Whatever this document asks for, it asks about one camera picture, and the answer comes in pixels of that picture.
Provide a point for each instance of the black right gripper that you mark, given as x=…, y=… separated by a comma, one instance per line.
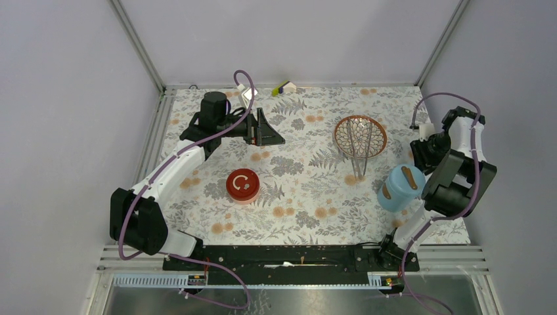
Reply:
x=422, y=160

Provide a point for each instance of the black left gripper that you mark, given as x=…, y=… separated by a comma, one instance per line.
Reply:
x=259, y=132

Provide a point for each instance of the light blue round lid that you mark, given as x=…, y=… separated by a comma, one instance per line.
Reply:
x=407, y=174

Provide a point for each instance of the red round lid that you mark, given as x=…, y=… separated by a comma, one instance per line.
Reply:
x=243, y=183

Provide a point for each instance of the clear plastic tongs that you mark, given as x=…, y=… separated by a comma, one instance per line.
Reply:
x=359, y=135

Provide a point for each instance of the light blue cup container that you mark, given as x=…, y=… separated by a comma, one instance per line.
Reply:
x=395, y=198

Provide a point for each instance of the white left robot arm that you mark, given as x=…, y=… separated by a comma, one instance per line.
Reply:
x=136, y=217

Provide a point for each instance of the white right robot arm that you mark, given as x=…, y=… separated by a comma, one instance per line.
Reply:
x=450, y=174

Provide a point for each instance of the small toy house block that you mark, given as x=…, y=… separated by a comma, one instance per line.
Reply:
x=285, y=87

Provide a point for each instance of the patterned ceramic plate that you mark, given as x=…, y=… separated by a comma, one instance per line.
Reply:
x=379, y=138

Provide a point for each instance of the floral patterned tablecloth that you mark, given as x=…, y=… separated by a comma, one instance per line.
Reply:
x=309, y=193

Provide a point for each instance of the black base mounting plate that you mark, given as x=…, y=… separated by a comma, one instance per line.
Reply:
x=289, y=264

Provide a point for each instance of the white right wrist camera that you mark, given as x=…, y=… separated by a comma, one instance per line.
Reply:
x=425, y=130

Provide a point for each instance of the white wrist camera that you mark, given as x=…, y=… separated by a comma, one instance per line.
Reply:
x=425, y=130
x=246, y=94

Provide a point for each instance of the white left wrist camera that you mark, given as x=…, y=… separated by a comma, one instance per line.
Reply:
x=246, y=94

